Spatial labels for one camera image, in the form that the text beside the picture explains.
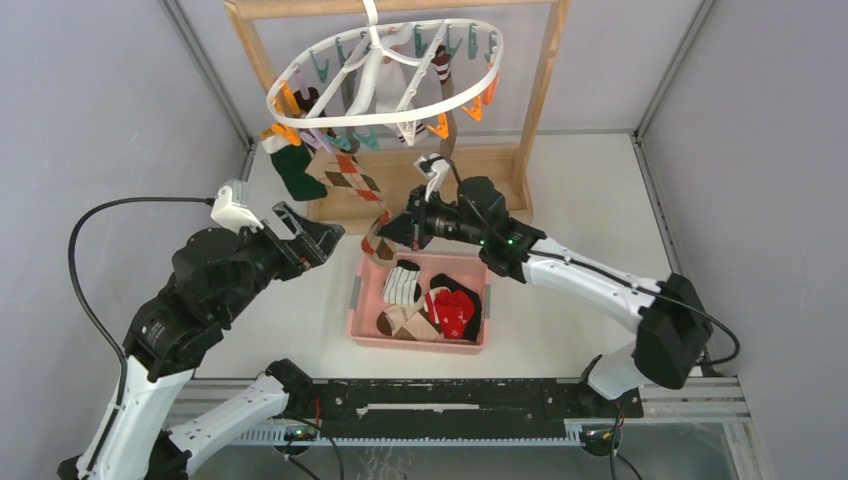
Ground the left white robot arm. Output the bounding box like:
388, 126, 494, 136
57, 203, 345, 479

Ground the beige brown patch sock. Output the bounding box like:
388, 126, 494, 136
376, 303, 441, 342

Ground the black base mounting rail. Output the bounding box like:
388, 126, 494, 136
285, 378, 644, 442

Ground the red christmas sock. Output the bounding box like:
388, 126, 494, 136
425, 287, 476, 339

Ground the white slotted cable duct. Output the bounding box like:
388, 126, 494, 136
173, 423, 584, 448

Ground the white grey sock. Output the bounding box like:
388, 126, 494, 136
374, 57, 408, 113

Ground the white round clip hanger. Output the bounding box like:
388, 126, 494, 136
266, 1, 505, 149

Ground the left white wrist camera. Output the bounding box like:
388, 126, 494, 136
210, 179, 264, 234

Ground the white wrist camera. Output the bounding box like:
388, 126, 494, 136
210, 179, 264, 234
413, 153, 453, 202

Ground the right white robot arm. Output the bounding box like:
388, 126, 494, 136
378, 176, 713, 416

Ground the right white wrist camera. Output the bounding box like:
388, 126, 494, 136
413, 153, 453, 202

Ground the black white striped sock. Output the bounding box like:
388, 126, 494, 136
382, 260, 421, 306

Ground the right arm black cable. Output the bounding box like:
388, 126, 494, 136
423, 155, 742, 367

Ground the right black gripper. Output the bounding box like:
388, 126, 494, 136
378, 184, 487, 251

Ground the taupe striped cuff sock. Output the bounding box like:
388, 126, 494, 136
431, 45, 458, 159

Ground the brown argyle sock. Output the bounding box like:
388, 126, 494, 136
305, 149, 397, 269

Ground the dark green sock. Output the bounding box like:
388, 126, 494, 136
270, 144, 327, 202

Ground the wooden hanger stand frame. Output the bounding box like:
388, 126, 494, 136
225, 0, 572, 236

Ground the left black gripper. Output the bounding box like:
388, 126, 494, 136
219, 200, 346, 321

